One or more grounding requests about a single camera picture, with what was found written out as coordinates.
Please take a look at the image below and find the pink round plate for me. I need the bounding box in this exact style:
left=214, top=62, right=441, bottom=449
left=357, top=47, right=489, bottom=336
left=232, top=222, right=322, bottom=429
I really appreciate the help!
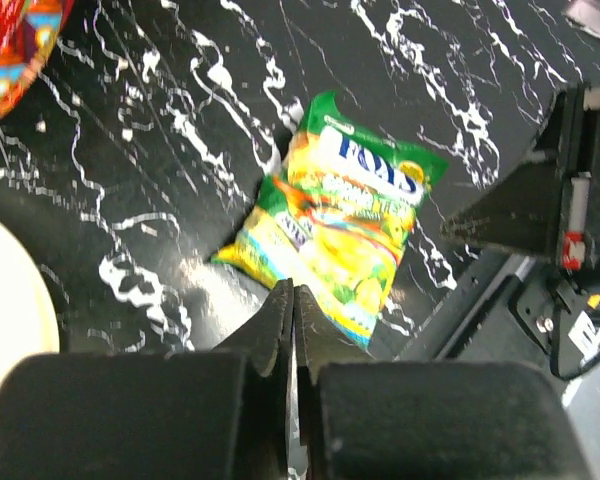
left=0, top=223, right=60, bottom=386

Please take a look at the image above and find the yellow green Fox's bag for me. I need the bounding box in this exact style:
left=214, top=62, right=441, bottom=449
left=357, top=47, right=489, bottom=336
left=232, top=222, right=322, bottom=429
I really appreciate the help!
left=212, top=91, right=448, bottom=348

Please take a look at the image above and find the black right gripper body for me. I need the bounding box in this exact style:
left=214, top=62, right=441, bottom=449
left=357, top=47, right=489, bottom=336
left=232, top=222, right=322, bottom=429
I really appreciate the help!
left=559, top=85, right=600, bottom=293

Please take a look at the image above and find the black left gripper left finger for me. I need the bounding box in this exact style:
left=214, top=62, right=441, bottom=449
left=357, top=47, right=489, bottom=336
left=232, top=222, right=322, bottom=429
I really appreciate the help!
left=0, top=280, right=294, bottom=479

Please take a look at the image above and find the red candy bag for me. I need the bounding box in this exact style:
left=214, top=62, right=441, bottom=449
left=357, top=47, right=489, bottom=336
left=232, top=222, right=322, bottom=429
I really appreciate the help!
left=0, top=0, right=75, bottom=117

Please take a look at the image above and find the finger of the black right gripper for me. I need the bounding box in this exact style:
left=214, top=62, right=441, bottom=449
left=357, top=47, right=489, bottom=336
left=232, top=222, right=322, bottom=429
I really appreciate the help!
left=440, top=89, right=574, bottom=260

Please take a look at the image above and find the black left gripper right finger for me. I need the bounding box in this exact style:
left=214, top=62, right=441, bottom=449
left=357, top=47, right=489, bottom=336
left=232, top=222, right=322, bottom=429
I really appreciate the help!
left=293, top=286, right=593, bottom=479

